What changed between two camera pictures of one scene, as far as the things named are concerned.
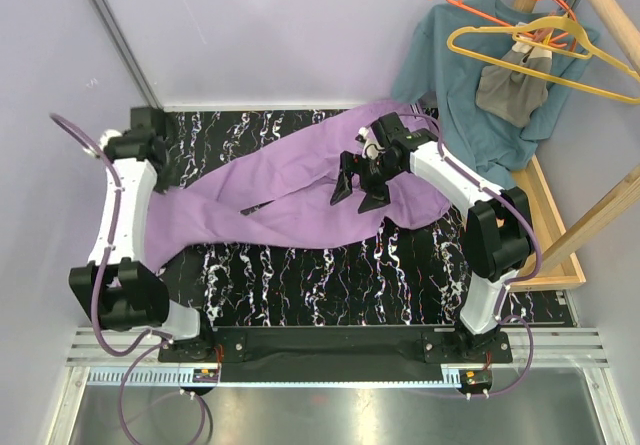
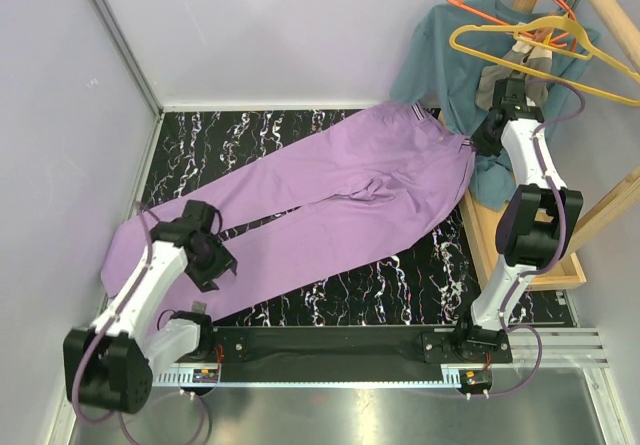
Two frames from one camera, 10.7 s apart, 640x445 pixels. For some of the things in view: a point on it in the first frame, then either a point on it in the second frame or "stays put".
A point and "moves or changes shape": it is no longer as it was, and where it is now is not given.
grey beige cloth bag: [515, 86] stays put
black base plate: [339, 354] stays put
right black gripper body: [373, 173] → [485, 140]
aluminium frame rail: [116, 33] stays put
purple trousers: [278, 191] moves or changes shape
